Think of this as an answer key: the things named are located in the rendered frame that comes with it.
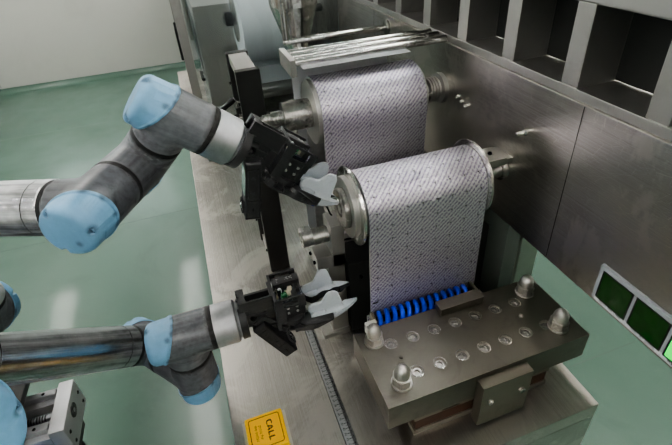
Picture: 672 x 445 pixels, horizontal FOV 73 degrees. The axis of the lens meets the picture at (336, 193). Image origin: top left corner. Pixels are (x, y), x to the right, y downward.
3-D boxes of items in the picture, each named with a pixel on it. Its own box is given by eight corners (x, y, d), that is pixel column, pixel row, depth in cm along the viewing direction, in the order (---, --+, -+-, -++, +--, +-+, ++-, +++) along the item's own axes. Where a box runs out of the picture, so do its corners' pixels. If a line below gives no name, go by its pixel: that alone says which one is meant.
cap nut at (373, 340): (361, 337, 85) (360, 320, 82) (379, 331, 85) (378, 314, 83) (368, 352, 82) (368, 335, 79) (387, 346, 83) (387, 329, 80)
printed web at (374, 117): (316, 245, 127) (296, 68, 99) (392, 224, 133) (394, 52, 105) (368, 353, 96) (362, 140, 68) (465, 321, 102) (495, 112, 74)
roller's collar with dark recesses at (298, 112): (281, 125, 100) (277, 98, 97) (306, 120, 102) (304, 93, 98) (288, 137, 95) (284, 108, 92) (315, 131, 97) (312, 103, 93)
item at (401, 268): (370, 314, 90) (368, 242, 80) (472, 282, 96) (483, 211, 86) (371, 316, 90) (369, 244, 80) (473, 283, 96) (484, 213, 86)
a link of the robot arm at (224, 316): (221, 357, 77) (216, 322, 84) (248, 349, 79) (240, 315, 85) (212, 328, 73) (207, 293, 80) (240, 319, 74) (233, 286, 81)
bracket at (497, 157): (471, 157, 89) (472, 149, 88) (496, 152, 91) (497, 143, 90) (486, 169, 85) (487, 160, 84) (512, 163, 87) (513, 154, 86)
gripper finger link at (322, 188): (358, 189, 76) (314, 166, 71) (338, 217, 78) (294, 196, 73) (352, 181, 79) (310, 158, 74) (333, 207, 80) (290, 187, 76)
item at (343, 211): (333, 212, 87) (331, 180, 82) (343, 209, 87) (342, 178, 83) (346, 237, 81) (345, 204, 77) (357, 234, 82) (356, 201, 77)
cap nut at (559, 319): (543, 322, 85) (547, 305, 82) (559, 316, 86) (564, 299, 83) (556, 337, 82) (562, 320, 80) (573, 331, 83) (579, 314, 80)
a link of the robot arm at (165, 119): (124, 101, 65) (149, 58, 61) (195, 134, 71) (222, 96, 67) (113, 136, 60) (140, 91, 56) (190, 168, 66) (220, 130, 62)
